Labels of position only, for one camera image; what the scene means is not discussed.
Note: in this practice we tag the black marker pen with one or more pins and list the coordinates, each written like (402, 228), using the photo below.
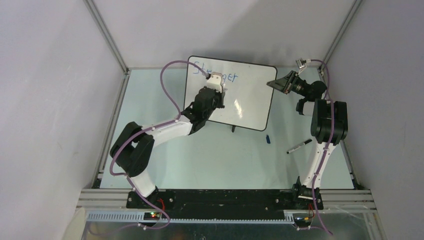
(298, 146)

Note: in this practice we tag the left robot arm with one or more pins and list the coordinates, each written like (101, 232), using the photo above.
(133, 148)

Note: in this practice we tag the white whiteboard black frame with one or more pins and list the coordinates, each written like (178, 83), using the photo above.
(247, 98)

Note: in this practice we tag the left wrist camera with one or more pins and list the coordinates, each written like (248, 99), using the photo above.
(216, 82)

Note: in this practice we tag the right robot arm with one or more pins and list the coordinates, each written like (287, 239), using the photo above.
(329, 126)

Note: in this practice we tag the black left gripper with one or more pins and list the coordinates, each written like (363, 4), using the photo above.
(220, 96)

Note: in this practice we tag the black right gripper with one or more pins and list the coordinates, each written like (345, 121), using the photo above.
(283, 84)

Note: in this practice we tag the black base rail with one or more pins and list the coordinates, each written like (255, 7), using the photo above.
(227, 204)

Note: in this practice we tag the grey cable duct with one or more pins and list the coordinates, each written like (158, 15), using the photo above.
(141, 217)

